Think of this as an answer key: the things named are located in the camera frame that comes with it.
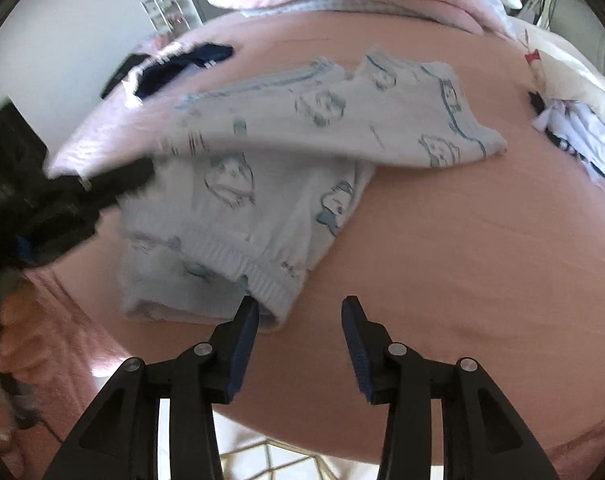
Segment navy garment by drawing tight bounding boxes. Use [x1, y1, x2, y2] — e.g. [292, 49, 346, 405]
[132, 42, 234, 101]

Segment light blue pajama top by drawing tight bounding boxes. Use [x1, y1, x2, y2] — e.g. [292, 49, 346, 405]
[155, 47, 508, 171]

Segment white shelf rack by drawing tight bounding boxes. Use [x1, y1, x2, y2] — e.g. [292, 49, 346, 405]
[138, 0, 203, 41]

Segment black bag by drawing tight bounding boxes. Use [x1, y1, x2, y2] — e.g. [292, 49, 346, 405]
[100, 52, 140, 101]

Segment person's left hand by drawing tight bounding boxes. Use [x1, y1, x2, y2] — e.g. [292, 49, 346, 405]
[0, 285, 39, 376]

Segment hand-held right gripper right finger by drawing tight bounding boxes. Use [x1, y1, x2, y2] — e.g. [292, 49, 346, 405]
[341, 296, 561, 480]

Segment white navy folded clothes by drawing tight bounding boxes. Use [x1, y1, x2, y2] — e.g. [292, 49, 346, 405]
[527, 90, 605, 191]

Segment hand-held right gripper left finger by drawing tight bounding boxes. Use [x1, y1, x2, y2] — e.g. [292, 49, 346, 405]
[41, 296, 260, 480]

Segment light blue pajama pants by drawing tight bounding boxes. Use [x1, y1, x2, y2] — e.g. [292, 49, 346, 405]
[116, 152, 378, 331]

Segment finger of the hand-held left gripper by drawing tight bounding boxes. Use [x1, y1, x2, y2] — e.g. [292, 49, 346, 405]
[80, 156, 157, 211]

